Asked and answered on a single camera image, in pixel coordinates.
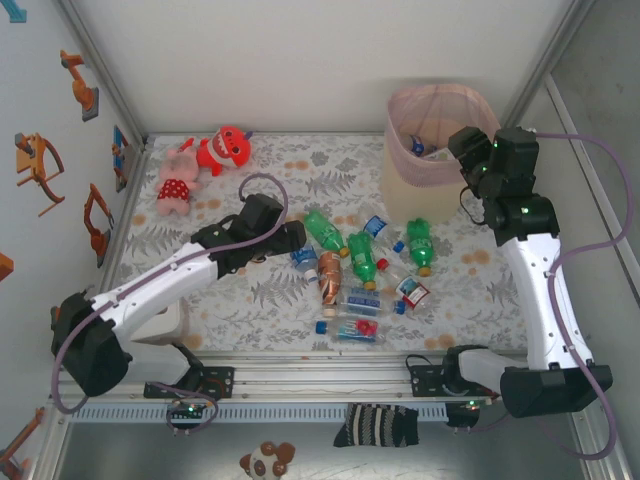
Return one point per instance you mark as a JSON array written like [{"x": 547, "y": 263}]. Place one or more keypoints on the blue label bottle white cap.
[{"x": 302, "y": 257}]

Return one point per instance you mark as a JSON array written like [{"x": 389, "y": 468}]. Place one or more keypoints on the green plastic bottle yellow cap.
[
  {"x": 322, "y": 231},
  {"x": 361, "y": 257},
  {"x": 420, "y": 245}
]

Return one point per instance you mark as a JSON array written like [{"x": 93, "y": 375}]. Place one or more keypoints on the clear bottle purple grape label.
[{"x": 439, "y": 154}]

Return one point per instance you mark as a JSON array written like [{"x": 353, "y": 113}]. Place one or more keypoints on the brown label plastic bottle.
[{"x": 330, "y": 280}]

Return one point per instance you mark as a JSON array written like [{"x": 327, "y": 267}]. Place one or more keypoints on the blue label plastic bottle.
[{"x": 416, "y": 144}]

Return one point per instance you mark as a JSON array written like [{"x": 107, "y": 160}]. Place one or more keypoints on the clear bottle long blue label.
[{"x": 362, "y": 301}]

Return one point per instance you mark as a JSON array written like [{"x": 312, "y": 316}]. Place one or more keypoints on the clear bottle blue red label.
[{"x": 352, "y": 330}]

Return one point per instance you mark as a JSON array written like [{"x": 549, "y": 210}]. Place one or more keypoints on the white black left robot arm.
[{"x": 160, "y": 285}]

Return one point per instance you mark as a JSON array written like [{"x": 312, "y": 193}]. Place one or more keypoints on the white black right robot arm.
[{"x": 540, "y": 300}]

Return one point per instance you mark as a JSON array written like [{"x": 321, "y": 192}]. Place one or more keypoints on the orange robot arm sticker grey base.
[{"x": 82, "y": 92}]

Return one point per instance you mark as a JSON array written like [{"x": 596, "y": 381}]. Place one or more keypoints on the pink mesh bin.
[{"x": 420, "y": 190}]

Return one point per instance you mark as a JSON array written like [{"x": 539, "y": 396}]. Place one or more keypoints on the white floral table mat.
[{"x": 280, "y": 180}]

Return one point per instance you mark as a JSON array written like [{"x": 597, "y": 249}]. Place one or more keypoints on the red plush monster toy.
[{"x": 225, "y": 150}]

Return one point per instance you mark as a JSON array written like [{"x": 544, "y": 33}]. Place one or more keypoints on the pink plush toy polka dots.
[{"x": 172, "y": 190}]

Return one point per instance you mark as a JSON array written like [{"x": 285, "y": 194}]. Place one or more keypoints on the clear bottle round blue label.
[{"x": 375, "y": 226}]

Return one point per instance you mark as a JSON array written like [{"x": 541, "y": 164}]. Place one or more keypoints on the clear bottle red cap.
[{"x": 411, "y": 292}]

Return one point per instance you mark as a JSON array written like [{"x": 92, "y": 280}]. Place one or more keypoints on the circuit board green light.
[
  {"x": 470, "y": 410},
  {"x": 189, "y": 410}
]

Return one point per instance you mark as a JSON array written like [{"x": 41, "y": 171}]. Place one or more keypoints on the black white striped sock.
[{"x": 375, "y": 425}]

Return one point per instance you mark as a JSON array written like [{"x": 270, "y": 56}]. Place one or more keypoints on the brown white plush toy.
[{"x": 265, "y": 462}]

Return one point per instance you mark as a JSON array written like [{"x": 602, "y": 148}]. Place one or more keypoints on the orange claw robot sticker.
[{"x": 30, "y": 160}]

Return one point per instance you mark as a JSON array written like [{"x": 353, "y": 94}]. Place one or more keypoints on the aluminium frame post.
[
  {"x": 547, "y": 65},
  {"x": 105, "y": 75}
]

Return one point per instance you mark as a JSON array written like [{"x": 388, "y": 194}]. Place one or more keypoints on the blue orange wall sticker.
[{"x": 120, "y": 155}]

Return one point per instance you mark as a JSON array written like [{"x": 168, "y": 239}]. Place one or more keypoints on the aluminium mounting rail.
[{"x": 320, "y": 375}]

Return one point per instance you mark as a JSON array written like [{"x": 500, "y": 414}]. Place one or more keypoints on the orange grey wall sticker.
[{"x": 5, "y": 267}]

